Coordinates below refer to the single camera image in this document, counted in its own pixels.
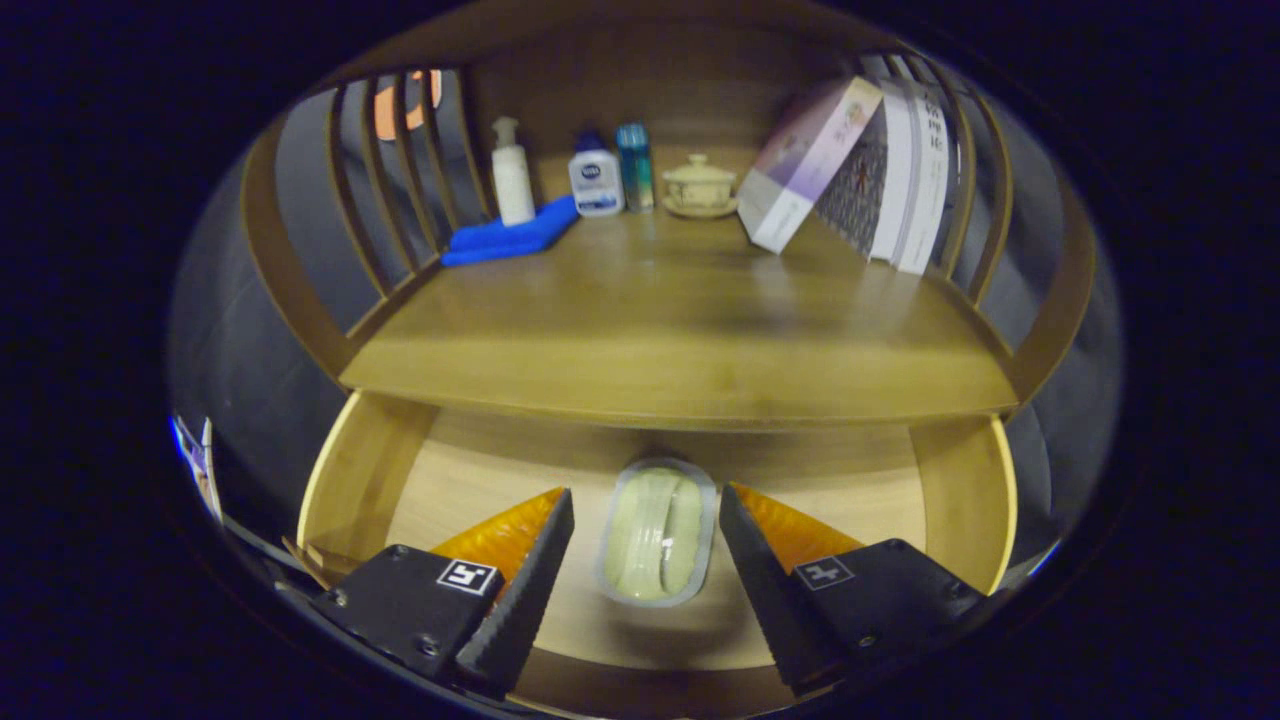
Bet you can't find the white book patterned cover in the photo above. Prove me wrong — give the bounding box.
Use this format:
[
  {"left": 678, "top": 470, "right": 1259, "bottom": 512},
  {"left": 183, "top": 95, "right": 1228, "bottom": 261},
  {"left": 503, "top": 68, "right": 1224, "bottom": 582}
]
[{"left": 812, "top": 78, "right": 916, "bottom": 264}]

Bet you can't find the beige lidded ceramic teacup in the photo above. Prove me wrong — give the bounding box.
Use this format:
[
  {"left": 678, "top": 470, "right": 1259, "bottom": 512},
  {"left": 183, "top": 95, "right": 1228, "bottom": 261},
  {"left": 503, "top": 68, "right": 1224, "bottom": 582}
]
[{"left": 661, "top": 153, "right": 740, "bottom": 220}]

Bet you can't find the white pump bottle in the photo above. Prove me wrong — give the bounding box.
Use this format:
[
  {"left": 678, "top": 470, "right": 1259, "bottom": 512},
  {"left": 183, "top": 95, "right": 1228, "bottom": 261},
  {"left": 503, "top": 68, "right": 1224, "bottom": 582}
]
[{"left": 490, "top": 116, "right": 537, "bottom": 228}]

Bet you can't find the green snack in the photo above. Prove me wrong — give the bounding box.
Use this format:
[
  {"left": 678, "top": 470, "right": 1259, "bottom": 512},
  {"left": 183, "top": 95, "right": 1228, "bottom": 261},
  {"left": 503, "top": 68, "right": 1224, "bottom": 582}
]
[{"left": 596, "top": 457, "right": 719, "bottom": 609}]

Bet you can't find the brown wooden drawer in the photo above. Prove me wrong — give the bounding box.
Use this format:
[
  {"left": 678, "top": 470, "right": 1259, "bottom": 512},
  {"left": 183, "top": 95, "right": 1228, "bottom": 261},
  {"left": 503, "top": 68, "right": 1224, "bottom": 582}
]
[{"left": 297, "top": 390, "right": 1019, "bottom": 719}]

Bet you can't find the white lotion bottle blue cap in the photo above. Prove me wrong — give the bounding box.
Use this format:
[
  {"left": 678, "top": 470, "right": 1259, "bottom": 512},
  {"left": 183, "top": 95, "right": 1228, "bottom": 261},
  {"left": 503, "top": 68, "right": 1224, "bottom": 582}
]
[{"left": 568, "top": 130, "right": 626, "bottom": 219}]

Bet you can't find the blue folded cloth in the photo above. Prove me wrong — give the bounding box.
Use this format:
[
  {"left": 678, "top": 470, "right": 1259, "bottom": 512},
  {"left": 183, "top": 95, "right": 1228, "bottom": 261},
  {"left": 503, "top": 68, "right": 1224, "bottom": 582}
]
[{"left": 440, "top": 194, "right": 581, "bottom": 269}]

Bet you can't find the brown wooden cabinet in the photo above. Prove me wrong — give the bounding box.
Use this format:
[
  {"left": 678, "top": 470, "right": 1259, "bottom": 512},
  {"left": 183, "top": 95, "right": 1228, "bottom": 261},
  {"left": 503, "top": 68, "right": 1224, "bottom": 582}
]
[{"left": 240, "top": 0, "right": 1099, "bottom": 433}]

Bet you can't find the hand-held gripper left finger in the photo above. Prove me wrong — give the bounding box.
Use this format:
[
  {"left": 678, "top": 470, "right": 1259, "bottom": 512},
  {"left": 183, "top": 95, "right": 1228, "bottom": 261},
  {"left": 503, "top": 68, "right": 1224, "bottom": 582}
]
[{"left": 310, "top": 486, "right": 577, "bottom": 698}]

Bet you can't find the wooden countertop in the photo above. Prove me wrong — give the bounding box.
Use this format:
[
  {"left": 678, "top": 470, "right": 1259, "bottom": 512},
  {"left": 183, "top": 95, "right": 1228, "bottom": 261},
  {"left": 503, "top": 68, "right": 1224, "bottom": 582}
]
[{"left": 338, "top": 195, "right": 1021, "bottom": 433}]

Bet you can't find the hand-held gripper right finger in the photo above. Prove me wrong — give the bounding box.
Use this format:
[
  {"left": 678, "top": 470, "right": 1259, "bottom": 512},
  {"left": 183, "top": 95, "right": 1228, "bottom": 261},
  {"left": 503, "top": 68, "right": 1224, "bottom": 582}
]
[{"left": 718, "top": 482, "right": 988, "bottom": 698}]

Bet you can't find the purple and white book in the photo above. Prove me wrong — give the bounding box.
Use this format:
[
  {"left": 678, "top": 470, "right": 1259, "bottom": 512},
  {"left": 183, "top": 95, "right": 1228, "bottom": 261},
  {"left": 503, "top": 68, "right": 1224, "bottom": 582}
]
[{"left": 735, "top": 76, "right": 886, "bottom": 256}]

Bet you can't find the teal slim bottle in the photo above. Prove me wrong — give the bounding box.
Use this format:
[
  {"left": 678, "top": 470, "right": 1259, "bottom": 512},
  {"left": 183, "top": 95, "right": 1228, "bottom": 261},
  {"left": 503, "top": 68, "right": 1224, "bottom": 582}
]
[{"left": 615, "top": 122, "right": 656, "bottom": 213}]

